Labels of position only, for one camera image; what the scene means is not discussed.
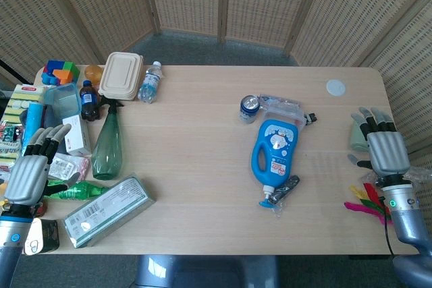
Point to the small cola bottle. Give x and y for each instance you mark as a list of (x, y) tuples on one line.
[(88, 102)]

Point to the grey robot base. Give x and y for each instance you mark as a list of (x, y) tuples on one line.
[(206, 272)]

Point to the colourful block puzzle cube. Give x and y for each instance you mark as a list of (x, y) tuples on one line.
[(60, 72)]

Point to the dark tin with shiny lid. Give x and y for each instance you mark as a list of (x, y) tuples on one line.
[(44, 235)]

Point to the crushed green plastic bottle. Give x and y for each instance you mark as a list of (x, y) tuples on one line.
[(81, 192)]

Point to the light green plastic block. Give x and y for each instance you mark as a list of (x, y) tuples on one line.
[(356, 139)]

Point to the beige takeaway container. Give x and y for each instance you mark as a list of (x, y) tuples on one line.
[(119, 75)]

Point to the colourful printed packet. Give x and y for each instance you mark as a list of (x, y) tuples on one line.
[(10, 131)]

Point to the colourful feather shuttlecock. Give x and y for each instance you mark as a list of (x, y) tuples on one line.
[(366, 205)]

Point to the white round table grommet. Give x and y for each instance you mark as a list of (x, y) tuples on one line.
[(336, 87)]

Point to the blue translucent plastic container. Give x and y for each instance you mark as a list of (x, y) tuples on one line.
[(65, 100)]

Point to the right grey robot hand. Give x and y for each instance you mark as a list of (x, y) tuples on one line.
[(388, 153)]

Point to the green tea box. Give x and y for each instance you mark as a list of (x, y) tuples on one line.
[(108, 210)]

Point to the black item in clear bag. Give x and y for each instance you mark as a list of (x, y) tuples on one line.
[(287, 188)]

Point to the red white snack packet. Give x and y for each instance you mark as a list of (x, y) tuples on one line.
[(65, 166)]

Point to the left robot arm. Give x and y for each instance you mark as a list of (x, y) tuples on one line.
[(11, 234)]

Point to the clear water bottle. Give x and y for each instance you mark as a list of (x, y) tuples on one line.
[(150, 84)]

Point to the blue drink can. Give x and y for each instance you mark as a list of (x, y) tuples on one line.
[(249, 107)]

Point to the orange translucent ball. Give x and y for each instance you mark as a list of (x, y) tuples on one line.
[(93, 73)]

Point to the light blue roll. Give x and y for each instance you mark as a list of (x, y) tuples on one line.
[(33, 119)]

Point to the woven folding screen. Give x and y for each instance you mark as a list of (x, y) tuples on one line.
[(270, 1)]

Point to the blue detergent pump bottle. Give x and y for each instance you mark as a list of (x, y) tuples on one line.
[(275, 156)]

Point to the green spray bottle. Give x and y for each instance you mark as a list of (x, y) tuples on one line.
[(108, 146)]

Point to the sponge pack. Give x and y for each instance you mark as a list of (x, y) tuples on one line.
[(23, 99)]

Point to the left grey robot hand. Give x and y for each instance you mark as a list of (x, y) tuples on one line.
[(28, 176)]

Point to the small white carton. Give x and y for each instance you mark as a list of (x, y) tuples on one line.
[(77, 136)]

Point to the yellow green printed packet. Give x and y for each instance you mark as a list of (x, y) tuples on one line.
[(8, 156)]

